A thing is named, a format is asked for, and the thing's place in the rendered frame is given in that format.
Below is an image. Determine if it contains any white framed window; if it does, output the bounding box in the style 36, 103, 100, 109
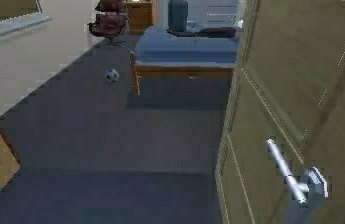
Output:
0, 0, 53, 42

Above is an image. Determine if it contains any tan wooden room door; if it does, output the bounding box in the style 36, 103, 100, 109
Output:
214, 0, 345, 224

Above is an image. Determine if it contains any black and white football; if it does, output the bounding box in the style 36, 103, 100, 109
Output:
104, 68, 120, 84

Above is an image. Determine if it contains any silver door lever handle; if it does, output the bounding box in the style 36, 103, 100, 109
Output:
265, 138, 330, 204

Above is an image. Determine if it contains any wooden chest of drawers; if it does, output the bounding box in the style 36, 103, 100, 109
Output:
123, 0, 156, 36

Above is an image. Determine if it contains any dark red office chair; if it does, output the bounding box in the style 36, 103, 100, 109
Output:
87, 0, 129, 48

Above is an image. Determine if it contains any wooden bed with blue cover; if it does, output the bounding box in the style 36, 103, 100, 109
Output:
129, 23, 242, 97

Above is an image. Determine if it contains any grey blue pillow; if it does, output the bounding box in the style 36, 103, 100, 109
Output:
167, 0, 189, 33

